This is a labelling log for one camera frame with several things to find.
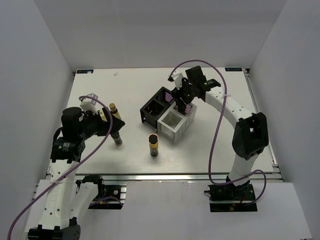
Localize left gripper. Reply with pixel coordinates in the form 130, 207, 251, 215
78, 106, 125, 140

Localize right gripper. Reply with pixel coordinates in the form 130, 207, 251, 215
170, 77, 195, 109

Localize black-cap spice bottle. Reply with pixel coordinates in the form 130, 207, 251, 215
111, 132, 123, 146

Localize yellow-label condiment bottle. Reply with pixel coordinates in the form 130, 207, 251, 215
109, 103, 122, 120

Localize gold-rimmed dark spice bottle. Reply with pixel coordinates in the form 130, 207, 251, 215
148, 133, 159, 157

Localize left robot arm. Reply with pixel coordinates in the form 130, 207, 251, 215
27, 107, 125, 240

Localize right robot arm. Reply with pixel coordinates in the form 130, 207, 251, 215
168, 66, 269, 200

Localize white two-slot organizer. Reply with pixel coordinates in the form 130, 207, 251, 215
157, 102, 197, 144

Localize black two-slot organizer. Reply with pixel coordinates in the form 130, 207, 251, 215
140, 87, 175, 133

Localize blue label sticker right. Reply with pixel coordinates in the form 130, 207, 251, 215
224, 67, 243, 72

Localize blue label sticker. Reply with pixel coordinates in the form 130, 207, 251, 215
76, 69, 94, 74
224, 67, 243, 72

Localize blue label sticker left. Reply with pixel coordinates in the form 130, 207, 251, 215
76, 69, 94, 74

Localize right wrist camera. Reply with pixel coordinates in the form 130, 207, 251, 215
168, 71, 184, 90

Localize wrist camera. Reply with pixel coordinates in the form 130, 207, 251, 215
79, 93, 98, 115
168, 71, 184, 90

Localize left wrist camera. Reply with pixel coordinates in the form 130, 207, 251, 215
79, 93, 98, 115

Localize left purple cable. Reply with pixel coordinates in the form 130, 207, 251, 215
6, 96, 114, 238

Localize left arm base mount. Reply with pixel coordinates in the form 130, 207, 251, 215
75, 175, 123, 210

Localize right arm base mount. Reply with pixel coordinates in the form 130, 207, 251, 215
203, 182, 258, 213

